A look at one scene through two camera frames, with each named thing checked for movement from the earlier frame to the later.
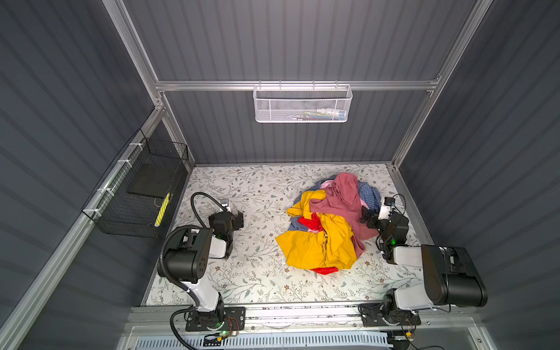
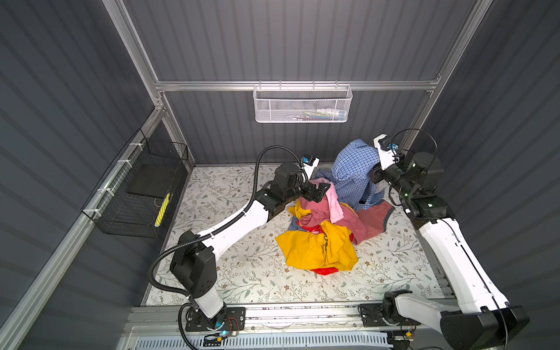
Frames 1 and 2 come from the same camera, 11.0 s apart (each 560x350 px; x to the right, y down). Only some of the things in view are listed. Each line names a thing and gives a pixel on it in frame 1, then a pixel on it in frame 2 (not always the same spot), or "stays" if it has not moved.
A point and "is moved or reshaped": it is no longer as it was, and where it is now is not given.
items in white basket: (320, 114) stays
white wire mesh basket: (298, 103) stays
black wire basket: (128, 200) stays
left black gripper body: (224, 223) to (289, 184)
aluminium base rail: (305, 319) stays
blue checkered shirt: (370, 196) is moved or reshaped
